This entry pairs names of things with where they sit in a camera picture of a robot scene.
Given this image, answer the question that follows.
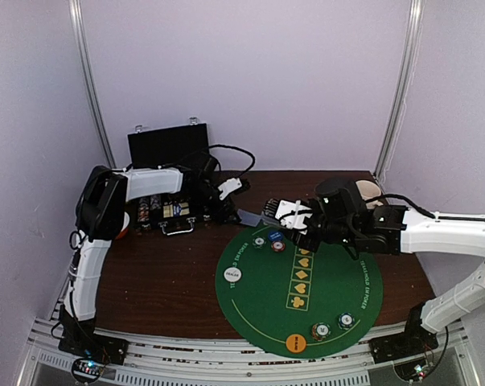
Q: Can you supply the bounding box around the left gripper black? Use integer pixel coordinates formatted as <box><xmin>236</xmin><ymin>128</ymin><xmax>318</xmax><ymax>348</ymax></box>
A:
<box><xmin>187</xmin><ymin>182</ymin><xmax>241</xmax><ymax>224</ymax></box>

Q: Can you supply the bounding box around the deck of cards clear box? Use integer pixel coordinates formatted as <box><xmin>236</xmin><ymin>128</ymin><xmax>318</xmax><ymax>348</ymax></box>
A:
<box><xmin>237</xmin><ymin>209</ymin><xmax>281</xmax><ymax>228</ymax></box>

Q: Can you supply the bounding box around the blue small blind button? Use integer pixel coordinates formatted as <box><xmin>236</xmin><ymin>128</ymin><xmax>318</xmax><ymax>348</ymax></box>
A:
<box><xmin>267</xmin><ymin>231</ymin><xmax>284</xmax><ymax>243</ymax></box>

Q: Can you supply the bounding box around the green twenty chip stack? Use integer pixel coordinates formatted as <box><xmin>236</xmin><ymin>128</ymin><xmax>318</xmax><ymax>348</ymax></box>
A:
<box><xmin>253</xmin><ymin>236</ymin><xmax>266</xmax><ymax>249</ymax></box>

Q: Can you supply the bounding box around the white dealer button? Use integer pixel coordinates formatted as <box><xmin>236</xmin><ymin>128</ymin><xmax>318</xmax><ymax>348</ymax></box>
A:
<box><xmin>223</xmin><ymin>266</ymin><xmax>242</xmax><ymax>283</ymax></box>

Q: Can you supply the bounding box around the orange big blind button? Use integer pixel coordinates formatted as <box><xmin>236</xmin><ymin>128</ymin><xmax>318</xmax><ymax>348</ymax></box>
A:
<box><xmin>286</xmin><ymin>334</ymin><xmax>307</xmax><ymax>354</ymax></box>

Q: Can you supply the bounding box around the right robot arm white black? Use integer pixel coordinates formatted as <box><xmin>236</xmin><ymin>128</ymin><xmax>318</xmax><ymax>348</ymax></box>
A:
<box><xmin>275</xmin><ymin>179</ymin><xmax>485</xmax><ymax>355</ymax></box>

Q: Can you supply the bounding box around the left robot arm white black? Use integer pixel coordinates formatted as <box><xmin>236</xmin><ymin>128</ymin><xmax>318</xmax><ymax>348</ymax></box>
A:
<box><xmin>59</xmin><ymin>166</ymin><xmax>245</xmax><ymax>357</ymax></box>

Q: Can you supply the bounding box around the blue texas holdem card deck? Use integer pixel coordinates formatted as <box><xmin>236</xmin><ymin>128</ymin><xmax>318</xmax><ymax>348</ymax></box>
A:
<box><xmin>162</xmin><ymin>202</ymin><xmax>190</xmax><ymax>219</ymax></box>

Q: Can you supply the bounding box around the white patterned mug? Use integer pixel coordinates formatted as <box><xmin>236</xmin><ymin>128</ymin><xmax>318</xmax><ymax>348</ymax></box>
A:
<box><xmin>356</xmin><ymin>180</ymin><xmax>384</xmax><ymax>209</ymax></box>

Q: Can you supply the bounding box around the chip row in case left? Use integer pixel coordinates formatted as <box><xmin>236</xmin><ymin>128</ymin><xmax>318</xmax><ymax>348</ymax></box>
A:
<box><xmin>137</xmin><ymin>194</ymin><xmax>162</xmax><ymax>224</ymax></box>

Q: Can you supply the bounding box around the round green poker mat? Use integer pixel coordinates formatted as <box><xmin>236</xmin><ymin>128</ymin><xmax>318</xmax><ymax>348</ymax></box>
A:
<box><xmin>216</xmin><ymin>226</ymin><xmax>384</xmax><ymax>359</ymax></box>

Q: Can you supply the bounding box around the black poker chip case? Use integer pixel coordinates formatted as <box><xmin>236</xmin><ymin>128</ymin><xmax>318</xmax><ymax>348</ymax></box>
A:
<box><xmin>127</xmin><ymin>123</ymin><xmax>219</xmax><ymax>236</ymax></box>

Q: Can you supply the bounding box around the white orange bowl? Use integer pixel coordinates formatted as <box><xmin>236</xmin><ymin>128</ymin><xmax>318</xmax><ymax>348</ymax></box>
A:
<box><xmin>115</xmin><ymin>212</ymin><xmax>130</xmax><ymax>240</ymax></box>

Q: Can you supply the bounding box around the right circuit board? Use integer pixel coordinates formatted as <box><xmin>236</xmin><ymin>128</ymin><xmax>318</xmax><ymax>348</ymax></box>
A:
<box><xmin>394</xmin><ymin>359</ymin><xmax>433</xmax><ymax>383</ymax></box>

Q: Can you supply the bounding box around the circuit board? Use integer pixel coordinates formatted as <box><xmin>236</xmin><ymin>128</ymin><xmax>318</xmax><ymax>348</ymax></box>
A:
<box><xmin>394</xmin><ymin>359</ymin><xmax>433</xmax><ymax>383</ymax></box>
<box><xmin>71</xmin><ymin>358</ymin><xmax>105</xmax><ymax>384</ymax></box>

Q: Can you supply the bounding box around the left circuit board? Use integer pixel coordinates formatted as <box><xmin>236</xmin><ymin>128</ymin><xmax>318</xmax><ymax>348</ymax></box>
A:
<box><xmin>71</xmin><ymin>358</ymin><xmax>105</xmax><ymax>384</ymax></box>

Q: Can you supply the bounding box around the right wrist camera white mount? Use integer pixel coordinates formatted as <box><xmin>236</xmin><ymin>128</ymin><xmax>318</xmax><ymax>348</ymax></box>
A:
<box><xmin>261</xmin><ymin>199</ymin><xmax>313</xmax><ymax>235</ymax></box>

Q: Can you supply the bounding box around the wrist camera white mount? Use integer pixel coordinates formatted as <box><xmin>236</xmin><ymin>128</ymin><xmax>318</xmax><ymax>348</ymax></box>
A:
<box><xmin>217</xmin><ymin>178</ymin><xmax>250</xmax><ymax>200</ymax></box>
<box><xmin>261</xmin><ymin>199</ymin><xmax>313</xmax><ymax>235</ymax></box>

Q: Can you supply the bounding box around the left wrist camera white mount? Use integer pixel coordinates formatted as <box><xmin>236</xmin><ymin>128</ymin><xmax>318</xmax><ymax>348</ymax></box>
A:
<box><xmin>217</xmin><ymin>178</ymin><xmax>250</xmax><ymax>200</ymax></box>

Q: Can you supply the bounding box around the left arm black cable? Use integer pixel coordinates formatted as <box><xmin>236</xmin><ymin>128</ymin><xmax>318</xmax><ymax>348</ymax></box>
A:
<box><xmin>161</xmin><ymin>144</ymin><xmax>256</xmax><ymax>178</ymax></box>

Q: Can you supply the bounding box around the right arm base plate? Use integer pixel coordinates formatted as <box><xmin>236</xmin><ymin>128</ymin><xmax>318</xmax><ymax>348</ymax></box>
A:
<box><xmin>369</xmin><ymin>332</ymin><xmax>438</xmax><ymax>363</ymax></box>

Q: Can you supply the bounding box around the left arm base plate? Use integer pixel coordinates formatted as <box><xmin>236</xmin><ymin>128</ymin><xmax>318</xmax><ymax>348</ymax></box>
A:
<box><xmin>58</xmin><ymin>335</ymin><xmax>129</xmax><ymax>365</ymax></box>

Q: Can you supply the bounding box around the right aluminium frame post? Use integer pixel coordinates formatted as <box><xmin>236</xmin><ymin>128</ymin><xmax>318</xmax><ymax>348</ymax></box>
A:
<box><xmin>374</xmin><ymin>0</ymin><xmax>425</xmax><ymax>185</ymax></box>

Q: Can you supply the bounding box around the aluminium frame post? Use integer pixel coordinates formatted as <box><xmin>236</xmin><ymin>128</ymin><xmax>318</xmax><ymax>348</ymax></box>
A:
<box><xmin>374</xmin><ymin>0</ymin><xmax>425</xmax><ymax>185</ymax></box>
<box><xmin>68</xmin><ymin>0</ymin><xmax>117</xmax><ymax>169</ymax></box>

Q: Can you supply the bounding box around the left aluminium frame post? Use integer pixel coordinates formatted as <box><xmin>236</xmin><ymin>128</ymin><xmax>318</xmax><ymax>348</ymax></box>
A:
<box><xmin>68</xmin><ymin>0</ymin><xmax>117</xmax><ymax>169</ymax></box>

